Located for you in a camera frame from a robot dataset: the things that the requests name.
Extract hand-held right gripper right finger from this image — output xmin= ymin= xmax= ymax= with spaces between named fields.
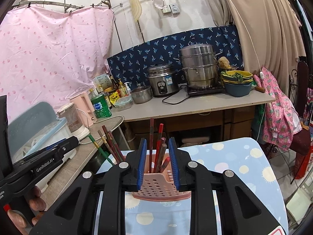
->
xmin=168 ymin=137 xmax=282 ymax=235

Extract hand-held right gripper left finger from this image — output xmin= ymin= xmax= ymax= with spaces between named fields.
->
xmin=31 ymin=138 xmax=148 ymax=235

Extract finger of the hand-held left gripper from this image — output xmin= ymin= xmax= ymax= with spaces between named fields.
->
xmin=45 ymin=138 xmax=68 ymax=151
xmin=56 ymin=136 xmax=80 ymax=157

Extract bright red chopstick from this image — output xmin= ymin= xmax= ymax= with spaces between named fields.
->
xmin=156 ymin=138 xmax=167 ymax=174
xmin=160 ymin=157 xmax=171 ymax=175
xmin=155 ymin=123 xmax=164 ymax=174

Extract brown chopstick with gold band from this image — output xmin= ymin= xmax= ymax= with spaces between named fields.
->
xmin=158 ymin=143 xmax=169 ymax=174
xmin=97 ymin=130 xmax=116 ymax=163

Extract pink perforated utensil holder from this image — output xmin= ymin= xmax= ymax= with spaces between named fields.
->
xmin=132 ymin=152 xmax=192 ymax=200

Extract green chopstick with gold band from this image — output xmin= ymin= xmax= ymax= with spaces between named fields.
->
xmin=88 ymin=134 xmax=115 ymax=165

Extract white dish drainer box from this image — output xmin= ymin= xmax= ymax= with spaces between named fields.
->
xmin=7 ymin=101 xmax=79 ymax=194

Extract white blender jug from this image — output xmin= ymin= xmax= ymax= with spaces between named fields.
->
xmin=55 ymin=102 xmax=91 ymax=143

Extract grey side shelf board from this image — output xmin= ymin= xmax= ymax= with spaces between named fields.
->
xmin=36 ymin=116 xmax=126 ymax=211

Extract pink electric kettle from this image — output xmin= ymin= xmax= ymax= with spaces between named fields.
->
xmin=69 ymin=91 xmax=97 ymax=128

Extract green dish soap bottle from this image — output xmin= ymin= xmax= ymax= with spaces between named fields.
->
xmin=89 ymin=88 xmax=113 ymax=119

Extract dark bottle with label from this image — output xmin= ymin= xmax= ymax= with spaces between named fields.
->
xmin=102 ymin=86 xmax=113 ymax=110

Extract grey kitchen counter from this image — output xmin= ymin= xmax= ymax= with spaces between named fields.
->
xmin=117 ymin=85 xmax=277 ymax=153

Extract yellow seasoning packet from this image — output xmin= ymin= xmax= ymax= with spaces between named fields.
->
xmin=108 ymin=91 xmax=122 ymax=106

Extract clear food container with lid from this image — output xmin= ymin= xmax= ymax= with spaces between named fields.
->
xmin=114 ymin=95 xmax=134 ymax=111

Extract white and yellow carton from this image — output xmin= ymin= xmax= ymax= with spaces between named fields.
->
xmin=92 ymin=73 xmax=111 ymax=94

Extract blue dotted tablecloth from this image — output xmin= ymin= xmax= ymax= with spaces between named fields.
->
xmin=94 ymin=137 xmax=289 ymax=235

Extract small steel pot glass lid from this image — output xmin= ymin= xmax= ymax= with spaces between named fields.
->
xmin=130 ymin=84 xmax=154 ymax=104

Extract dark sauce bottle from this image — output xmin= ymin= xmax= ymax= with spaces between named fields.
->
xmin=111 ymin=75 xmax=119 ymax=96

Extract black induction cooker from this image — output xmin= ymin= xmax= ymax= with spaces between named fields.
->
xmin=186 ymin=84 xmax=226 ymax=97

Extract steel rice cooker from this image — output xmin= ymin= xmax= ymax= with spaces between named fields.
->
xmin=147 ymin=63 xmax=181 ymax=98

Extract pink dotted hanging cloth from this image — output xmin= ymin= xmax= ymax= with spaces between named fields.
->
xmin=0 ymin=5 xmax=115 ymax=118

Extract blue bowl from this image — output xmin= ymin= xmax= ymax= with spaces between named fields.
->
xmin=223 ymin=80 xmax=253 ymax=98

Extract stacked steel steamer pot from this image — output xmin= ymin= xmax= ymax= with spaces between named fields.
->
xmin=174 ymin=43 xmax=223 ymax=91

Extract green leafy vegetables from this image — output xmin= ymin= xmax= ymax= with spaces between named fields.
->
xmin=222 ymin=70 xmax=245 ymax=82

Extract brown lumpy vegetable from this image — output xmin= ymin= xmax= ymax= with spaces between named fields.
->
xmin=218 ymin=56 xmax=231 ymax=69

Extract yellow bowl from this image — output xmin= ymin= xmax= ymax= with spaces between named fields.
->
xmin=219 ymin=70 xmax=254 ymax=84

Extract pink pineapple print garment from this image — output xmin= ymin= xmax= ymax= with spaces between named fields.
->
xmin=253 ymin=67 xmax=304 ymax=153

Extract navy printed cloth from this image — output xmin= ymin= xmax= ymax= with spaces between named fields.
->
xmin=107 ymin=25 xmax=245 ymax=89

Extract red plastic stool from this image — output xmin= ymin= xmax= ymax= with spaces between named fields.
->
xmin=293 ymin=146 xmax=313 ymax=180

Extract dark metal chair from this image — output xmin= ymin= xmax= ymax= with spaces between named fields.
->
xmin=288 ymin=61 xmax=313 ymax=184

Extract pale hanging cutting board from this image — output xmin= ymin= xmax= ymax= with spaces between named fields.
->
xmin=129 ymin=0 xmax=143 ymax=22

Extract beige curtain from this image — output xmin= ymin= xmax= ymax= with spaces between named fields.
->
xmin=215 ymin=0 xmax=307 ymax=96

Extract hanging dark clothes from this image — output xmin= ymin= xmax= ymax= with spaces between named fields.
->
xmin=281 ymin=0 xmax=313 ymax=62

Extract black power cord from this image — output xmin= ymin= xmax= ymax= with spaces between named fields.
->
xmin=161 ymin=85 xmax=194 ymax=105

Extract white cord with switch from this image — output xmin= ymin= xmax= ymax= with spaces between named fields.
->
xmin=224 ymin=0 xmax=266 ymax=142

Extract white wall socket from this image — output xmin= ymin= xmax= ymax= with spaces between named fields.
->
xmin=162 ymin=3 xmax=181 ymax=15

